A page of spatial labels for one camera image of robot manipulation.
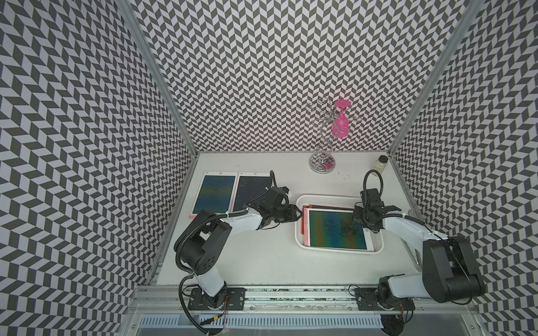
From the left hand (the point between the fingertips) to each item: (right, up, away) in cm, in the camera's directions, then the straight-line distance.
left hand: (299, 216), depth 88 cm
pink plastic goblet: (+21, +42, +13) cm, 49 cm away
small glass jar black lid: (+42, +23, +15) cm, 50 cm away
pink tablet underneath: (+15, -5, -1) cm, 16 cm away
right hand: (+27, -3, +3) cm, 28 cm away
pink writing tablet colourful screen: (-40, +8, +14) cm, 43 cm away
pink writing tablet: (-25, +11, +17) cm, 32 cm away
